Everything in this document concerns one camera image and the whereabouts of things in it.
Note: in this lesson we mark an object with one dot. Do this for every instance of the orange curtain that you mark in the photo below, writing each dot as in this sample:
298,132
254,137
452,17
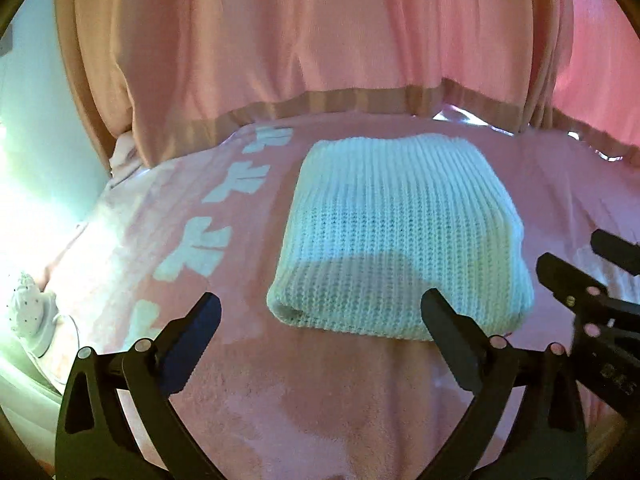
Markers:
179,76

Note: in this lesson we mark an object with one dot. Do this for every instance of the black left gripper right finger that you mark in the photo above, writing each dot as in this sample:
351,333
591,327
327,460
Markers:
548,437

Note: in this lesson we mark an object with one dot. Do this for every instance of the pink patterned bed blanket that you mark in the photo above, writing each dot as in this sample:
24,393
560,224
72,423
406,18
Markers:
270,401

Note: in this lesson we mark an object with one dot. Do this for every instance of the white knitted sweater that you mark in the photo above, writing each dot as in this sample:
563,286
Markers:
375,223

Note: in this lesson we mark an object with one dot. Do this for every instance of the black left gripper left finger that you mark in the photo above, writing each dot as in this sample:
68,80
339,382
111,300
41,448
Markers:
93,438

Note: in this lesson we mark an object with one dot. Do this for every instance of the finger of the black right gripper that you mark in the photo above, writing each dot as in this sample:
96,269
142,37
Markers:
616,250
587,298

